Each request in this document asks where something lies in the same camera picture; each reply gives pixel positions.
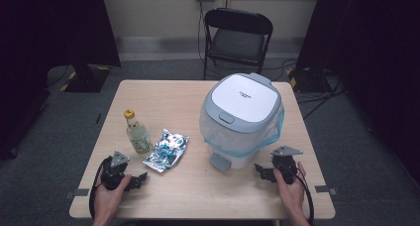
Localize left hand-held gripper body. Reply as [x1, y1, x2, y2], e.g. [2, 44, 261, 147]
[100, 150, 131, 191]

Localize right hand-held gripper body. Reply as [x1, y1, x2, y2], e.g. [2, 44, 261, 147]
[270, 145, 304, 185]

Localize silver foil snack packet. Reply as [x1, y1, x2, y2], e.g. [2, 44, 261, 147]
[142, 128, 190, 173]

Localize clear bottle yellow cap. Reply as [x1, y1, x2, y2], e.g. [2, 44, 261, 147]
[123, 108, 154, 156]

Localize person's left hand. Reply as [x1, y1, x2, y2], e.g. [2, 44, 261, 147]
[93, 173, 134, 222]

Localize person's right hand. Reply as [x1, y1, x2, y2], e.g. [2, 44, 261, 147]
[272, 162, 307, 218]

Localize blue translucent trash bag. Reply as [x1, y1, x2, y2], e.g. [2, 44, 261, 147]
[201, 105, 285, 155]

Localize grey tape strip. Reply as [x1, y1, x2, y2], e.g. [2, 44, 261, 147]
[63, 187, 90, 200]
[314, 184, 339, 197]

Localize black stand base striped tape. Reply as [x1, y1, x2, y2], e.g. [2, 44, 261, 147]
[59, 63, 112, 94]
[286, 66, 333, 94]

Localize black curtain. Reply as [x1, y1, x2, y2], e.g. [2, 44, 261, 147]
[0, 0, 122, 162]
[295, 0, 420, 185]

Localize black folding chair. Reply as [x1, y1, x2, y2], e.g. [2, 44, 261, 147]
[202, 7, 274, 81]

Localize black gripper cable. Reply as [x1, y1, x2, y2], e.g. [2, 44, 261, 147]
[293, 170, 315, 226]
[88, 156, 114, 220]

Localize black floor cables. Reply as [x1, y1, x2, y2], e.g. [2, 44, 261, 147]
[295, 68, 347, 121]

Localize black wall cable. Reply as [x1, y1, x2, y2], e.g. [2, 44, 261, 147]
[196, 0, 207, 66]

